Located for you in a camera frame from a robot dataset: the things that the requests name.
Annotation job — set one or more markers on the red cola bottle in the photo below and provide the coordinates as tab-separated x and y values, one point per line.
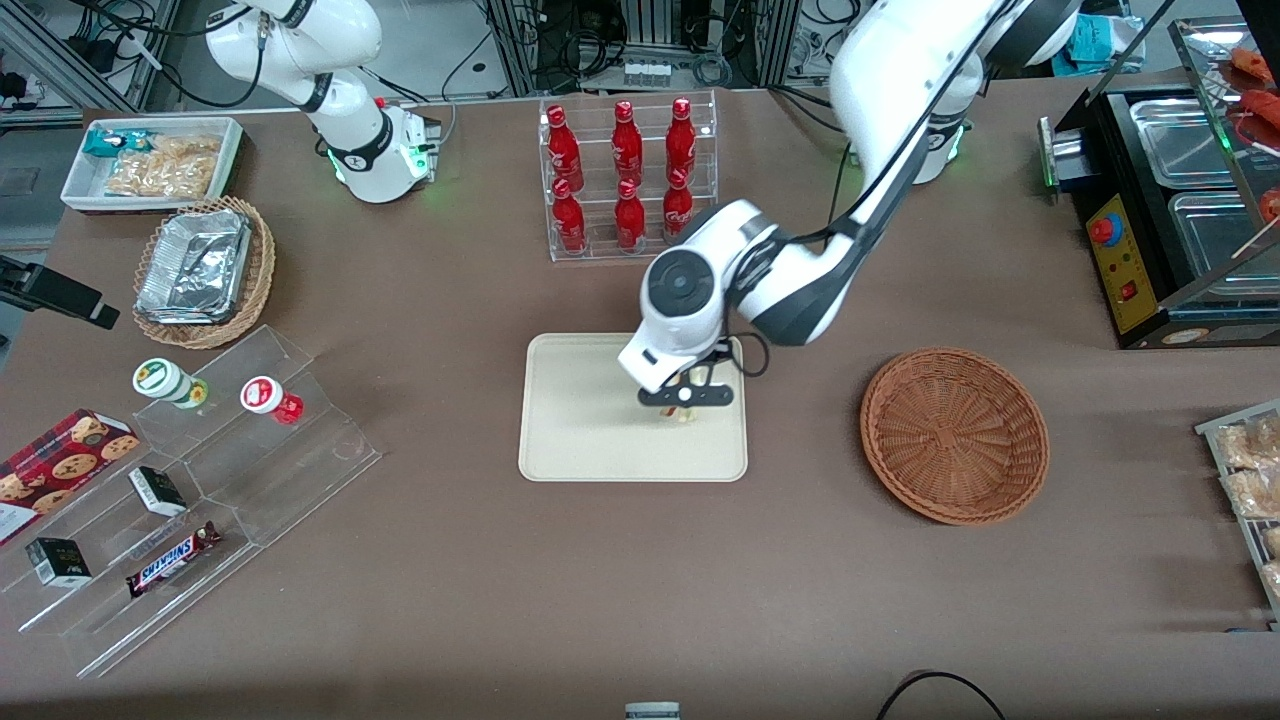
627	145
565	150
570	222
678	210
630	220
681	140

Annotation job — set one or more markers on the beige plastic tray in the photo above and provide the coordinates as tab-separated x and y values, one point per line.
580	430

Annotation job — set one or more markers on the red cookie box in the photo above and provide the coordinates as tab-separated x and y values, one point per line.
60	465

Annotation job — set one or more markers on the teal snack packet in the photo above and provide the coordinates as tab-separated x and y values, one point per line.
115	142

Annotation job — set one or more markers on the green lidded yogurt cup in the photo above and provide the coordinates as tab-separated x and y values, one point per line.
165	380

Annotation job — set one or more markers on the steel warmer pan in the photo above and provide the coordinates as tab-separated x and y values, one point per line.
1180	140
1215	235

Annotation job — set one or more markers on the brown wicker basket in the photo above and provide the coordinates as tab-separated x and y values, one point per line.
950	440

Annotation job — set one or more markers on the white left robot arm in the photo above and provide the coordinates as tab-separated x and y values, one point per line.
880	80

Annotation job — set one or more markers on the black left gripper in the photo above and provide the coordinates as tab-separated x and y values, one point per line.
715	357

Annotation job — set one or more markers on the triangle sandwich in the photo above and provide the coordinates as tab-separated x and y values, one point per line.
685	412

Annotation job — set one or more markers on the red lidded yogurt cup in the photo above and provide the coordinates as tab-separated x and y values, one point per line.
268	398

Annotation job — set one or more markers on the clear acrylic stepped shelf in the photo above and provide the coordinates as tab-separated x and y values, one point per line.
300	480

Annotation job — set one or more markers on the red fried food piece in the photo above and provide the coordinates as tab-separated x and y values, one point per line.
1265	105
1255	60

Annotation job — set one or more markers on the stack of foil trays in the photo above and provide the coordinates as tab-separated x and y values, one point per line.
195	265

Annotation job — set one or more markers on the black food warmer case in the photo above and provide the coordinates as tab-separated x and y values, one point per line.
1120	290

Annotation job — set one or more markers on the light wicker basket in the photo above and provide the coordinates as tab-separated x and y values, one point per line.
258	290

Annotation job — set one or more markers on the grey device edge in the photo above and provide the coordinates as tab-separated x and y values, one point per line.
652	712

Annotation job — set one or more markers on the wrapped bread packet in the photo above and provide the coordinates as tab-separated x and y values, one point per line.
1255	495
1252	445
1273	542
1273	578

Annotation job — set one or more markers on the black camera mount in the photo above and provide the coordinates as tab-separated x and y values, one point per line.
55	290

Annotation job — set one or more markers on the clear acrylic bottle rack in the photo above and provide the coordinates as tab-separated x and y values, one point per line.
705	250

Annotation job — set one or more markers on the white plastic bin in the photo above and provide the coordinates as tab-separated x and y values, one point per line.
80	190

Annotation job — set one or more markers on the clear bag of crackers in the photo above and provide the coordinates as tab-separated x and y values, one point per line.
165	170

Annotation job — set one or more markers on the tray with packaged bread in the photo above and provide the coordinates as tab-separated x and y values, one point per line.
1215	440

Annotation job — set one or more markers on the aluminium frame rack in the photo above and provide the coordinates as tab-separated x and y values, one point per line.
515	50

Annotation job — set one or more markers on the Snickers chocolate bar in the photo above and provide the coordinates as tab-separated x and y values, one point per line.
172	560

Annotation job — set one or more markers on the small black box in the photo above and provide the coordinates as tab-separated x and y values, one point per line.
158	492
58	562

